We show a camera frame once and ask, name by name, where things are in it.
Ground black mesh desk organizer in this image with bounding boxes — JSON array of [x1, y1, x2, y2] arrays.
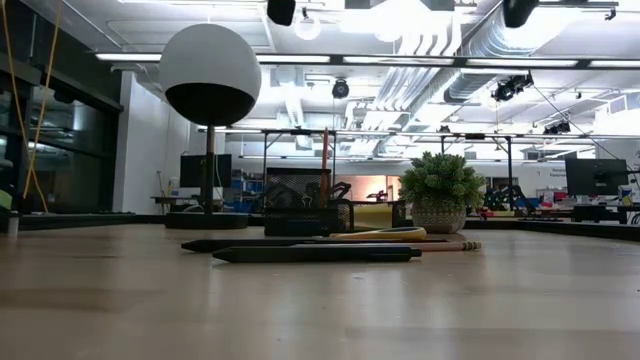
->
[[263, 167, 409, 238]]

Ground yellow sticky notes pad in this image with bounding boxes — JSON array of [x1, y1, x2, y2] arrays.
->
[[353, 203, 395, 231]]

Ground black pen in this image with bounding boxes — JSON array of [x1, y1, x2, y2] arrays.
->
[[212, 245, 423, 264], [319, 238, 450, 245], [181, 238, 341, 254]]

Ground tan wooden pencil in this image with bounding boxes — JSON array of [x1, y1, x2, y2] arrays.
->
[[293, 241, 483, 253]]

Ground black ceiling track light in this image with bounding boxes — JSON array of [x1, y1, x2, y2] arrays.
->
[[490, 71, 535, 104], [543, 120, 572, 136]]

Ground white globe lamp black base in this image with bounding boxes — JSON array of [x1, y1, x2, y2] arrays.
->
[[158, 23, 262, 231]]

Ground overhead beam with light strips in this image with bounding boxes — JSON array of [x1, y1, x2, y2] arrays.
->
[[94, 51, 640, 70]]

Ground black background monitor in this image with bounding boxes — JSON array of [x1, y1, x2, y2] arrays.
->
[[565, 157, 630, 198], [179, 153, 234, 190]]

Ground green potted plant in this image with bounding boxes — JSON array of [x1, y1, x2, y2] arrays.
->
[[398, 151, 487, 235]]

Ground black table frame rails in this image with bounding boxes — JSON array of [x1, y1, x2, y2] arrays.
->
[[0, 212, 640, 242]]

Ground yellow cable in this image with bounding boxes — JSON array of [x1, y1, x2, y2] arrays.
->
[[0, 0, 64, 215]]

